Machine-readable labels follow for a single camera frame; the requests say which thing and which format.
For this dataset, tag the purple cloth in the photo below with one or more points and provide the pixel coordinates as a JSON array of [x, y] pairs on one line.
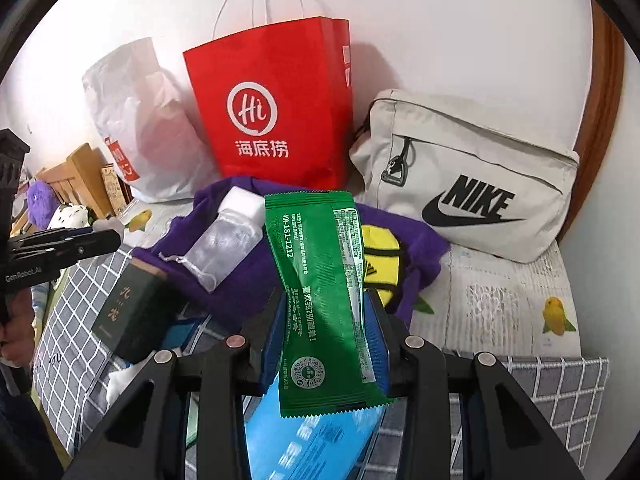
[[225, 300]]

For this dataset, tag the green wet wipe packet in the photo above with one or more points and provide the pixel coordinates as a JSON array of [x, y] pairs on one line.
[[320, 260]]

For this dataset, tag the purple plush toy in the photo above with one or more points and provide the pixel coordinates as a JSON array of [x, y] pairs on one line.
[[40, 200]]

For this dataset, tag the person's left forearm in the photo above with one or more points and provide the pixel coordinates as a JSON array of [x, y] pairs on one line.
[[25, 425]]

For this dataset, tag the beige canvas bag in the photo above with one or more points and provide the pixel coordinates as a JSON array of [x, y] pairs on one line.
[[460, 150]]

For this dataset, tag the clear plastic bottle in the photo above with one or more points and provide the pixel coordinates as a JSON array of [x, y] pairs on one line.
[[222, 245]]

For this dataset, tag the white spotted plush toy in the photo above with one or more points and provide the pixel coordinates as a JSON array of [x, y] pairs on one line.
[[70, 216]]

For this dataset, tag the patterned book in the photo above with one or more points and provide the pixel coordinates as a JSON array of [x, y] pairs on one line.
[[114, 185]]

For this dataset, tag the grey plaid blanket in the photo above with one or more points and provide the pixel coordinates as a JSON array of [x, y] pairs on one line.
[[550, 385]]

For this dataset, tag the white tissue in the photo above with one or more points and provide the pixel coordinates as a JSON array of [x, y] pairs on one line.
[[122, 382]]

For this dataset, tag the blue packet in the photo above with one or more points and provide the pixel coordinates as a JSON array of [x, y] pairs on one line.
[[310, 440]]

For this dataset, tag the dark green box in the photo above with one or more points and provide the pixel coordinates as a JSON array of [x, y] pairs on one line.
[[132, 310]]

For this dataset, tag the wooden bed frame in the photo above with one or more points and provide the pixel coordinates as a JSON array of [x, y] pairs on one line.
[[82, 170]]

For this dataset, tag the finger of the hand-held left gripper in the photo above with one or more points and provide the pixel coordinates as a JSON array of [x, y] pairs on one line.
[[85, 249], [55, 235]]

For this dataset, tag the white plastic shopping bag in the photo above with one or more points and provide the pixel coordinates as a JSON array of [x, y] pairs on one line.
[[135, 125]]

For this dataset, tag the wooden headboard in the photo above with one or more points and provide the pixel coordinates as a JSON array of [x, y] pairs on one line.
[[607, 110]]

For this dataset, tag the red paper bag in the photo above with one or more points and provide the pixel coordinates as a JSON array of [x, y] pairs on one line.
[[280, 85]]

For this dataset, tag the white foam block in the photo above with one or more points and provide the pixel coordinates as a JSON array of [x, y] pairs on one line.
[[242, 200]]

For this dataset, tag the person's left hand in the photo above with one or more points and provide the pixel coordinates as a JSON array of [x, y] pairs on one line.
[[22, 325]]

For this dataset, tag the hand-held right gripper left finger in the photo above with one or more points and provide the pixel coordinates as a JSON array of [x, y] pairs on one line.
[[272, 330]]

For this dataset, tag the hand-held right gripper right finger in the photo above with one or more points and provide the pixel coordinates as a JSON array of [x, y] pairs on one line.
[[380, 340]]

